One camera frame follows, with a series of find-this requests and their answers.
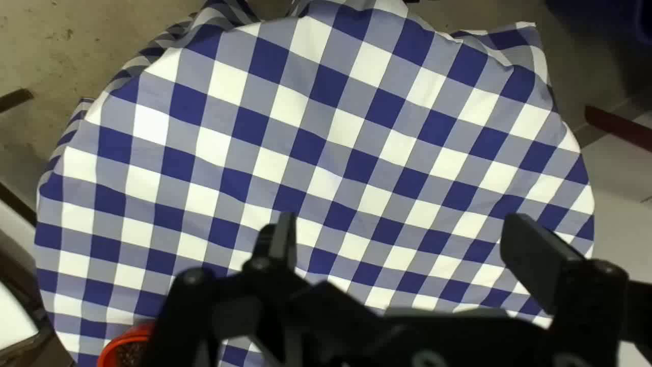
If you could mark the blue white checkered tablecloth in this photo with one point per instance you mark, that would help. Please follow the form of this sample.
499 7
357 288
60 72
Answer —
400 152

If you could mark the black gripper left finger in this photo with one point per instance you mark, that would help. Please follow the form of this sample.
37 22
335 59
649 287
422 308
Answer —
275 250

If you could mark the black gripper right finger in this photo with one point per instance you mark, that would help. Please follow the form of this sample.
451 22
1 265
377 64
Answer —
564 284

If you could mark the orange round object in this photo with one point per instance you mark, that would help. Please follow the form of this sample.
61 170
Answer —
127 349

